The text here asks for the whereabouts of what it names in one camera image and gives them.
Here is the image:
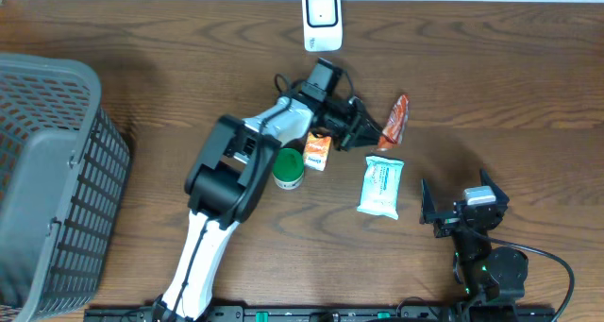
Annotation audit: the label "orange small carton box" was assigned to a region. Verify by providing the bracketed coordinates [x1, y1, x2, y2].
[302, 133, 332, 171]

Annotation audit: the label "red chocolate wafer bar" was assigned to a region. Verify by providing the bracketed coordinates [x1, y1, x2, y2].
[377, 93, 410, 151]

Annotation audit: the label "white barcode scanner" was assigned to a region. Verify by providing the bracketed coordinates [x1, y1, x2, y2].
[301, 0, 344, 52]

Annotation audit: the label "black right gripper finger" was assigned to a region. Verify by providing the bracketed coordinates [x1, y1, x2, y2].
[479, 169, 510, 206]
[420, 178, 436, 225]

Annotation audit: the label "green lid jar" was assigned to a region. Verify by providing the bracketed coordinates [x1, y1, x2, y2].
[273, 148, 305, 190]

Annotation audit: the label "light blue wet wipes pack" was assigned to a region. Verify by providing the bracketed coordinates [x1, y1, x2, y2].
[357, 155, 405, 220]

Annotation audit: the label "grey plastic basket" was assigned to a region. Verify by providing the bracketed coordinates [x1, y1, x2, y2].
[1, 53, 131, 321]

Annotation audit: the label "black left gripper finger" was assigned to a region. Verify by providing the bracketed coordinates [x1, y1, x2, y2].
[353, 96, 382, 132]
[337, 124, 382, 151]

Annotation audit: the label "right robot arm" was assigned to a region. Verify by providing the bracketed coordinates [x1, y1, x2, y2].
[420, 170, 529, 321]

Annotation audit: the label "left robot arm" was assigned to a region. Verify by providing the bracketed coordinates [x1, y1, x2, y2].
[152, 59, 382, 321]

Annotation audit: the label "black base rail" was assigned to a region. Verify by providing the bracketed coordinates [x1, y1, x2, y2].
[83, 302, 555, 322]

